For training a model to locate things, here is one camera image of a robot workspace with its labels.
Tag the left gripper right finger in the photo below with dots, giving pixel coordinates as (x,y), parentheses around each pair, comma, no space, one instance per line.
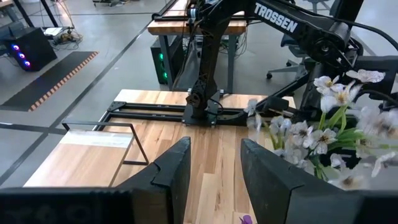
(270,183)

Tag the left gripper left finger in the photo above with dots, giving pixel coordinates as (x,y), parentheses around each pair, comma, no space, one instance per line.
(169,177)

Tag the purple flower bunch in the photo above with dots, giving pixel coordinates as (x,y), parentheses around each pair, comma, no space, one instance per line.
(246,219)

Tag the white veined flower bunch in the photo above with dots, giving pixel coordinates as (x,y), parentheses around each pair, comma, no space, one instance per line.
(301,133)

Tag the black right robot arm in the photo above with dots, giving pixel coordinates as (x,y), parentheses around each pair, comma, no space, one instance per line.
(211,46)

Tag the black office chair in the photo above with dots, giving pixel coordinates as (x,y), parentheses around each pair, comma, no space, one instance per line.
(290,46)

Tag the black tower green LEDs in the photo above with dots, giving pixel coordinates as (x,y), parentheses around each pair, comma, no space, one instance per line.
(161,62)

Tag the neighbouring wooden workstation table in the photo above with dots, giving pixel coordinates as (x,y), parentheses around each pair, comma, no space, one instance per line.
(174,28)

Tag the black mat orange-striped edge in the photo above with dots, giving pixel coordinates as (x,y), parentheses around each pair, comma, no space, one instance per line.
(49,82)

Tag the black computer tower with LEDs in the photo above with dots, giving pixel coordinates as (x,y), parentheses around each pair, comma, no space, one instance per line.
(34,49)

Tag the white power strip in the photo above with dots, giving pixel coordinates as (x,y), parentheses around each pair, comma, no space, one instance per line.
(54,31)

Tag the wooden shelf black frame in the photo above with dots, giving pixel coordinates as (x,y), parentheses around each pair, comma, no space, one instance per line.
(81,158)

